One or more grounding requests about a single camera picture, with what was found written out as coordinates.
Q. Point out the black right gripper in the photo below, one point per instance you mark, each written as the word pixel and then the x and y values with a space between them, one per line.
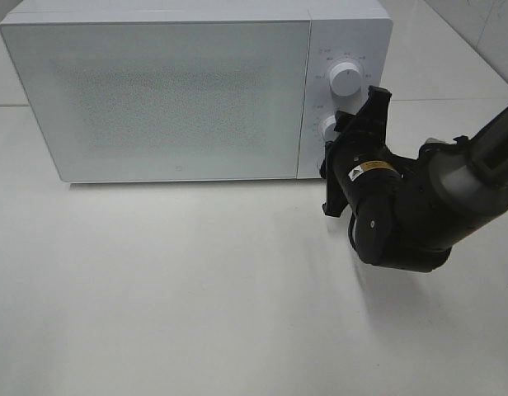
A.
pixel 358 164

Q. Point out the white timer knob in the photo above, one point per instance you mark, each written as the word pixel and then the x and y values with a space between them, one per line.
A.
pixel 327 128

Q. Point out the white microwave door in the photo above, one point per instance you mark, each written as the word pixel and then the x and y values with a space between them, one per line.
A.
pixel 165 102

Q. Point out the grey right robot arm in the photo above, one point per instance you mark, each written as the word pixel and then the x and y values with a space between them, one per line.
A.
pixel 408 213

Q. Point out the upper white power knob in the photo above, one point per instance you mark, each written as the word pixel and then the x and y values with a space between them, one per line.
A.
pixel 345 78

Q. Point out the white microwave oven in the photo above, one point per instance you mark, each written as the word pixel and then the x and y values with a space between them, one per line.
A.
pixel 356 30

